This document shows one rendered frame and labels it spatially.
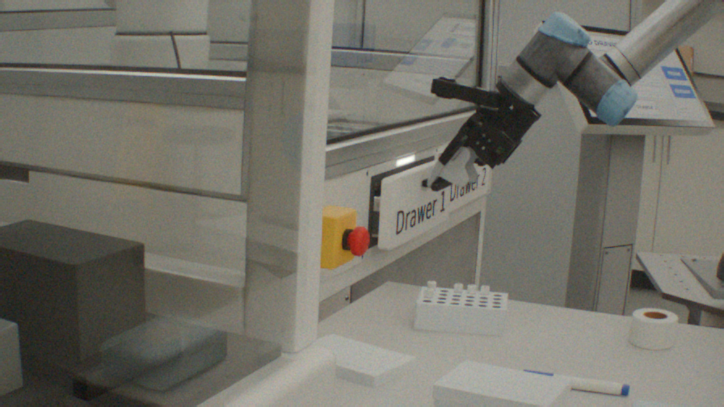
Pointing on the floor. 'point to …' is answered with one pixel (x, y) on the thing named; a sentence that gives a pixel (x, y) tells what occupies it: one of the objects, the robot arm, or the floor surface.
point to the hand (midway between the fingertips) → (433, 176)
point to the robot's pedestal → (696, 316)
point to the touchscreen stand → (605, 222)
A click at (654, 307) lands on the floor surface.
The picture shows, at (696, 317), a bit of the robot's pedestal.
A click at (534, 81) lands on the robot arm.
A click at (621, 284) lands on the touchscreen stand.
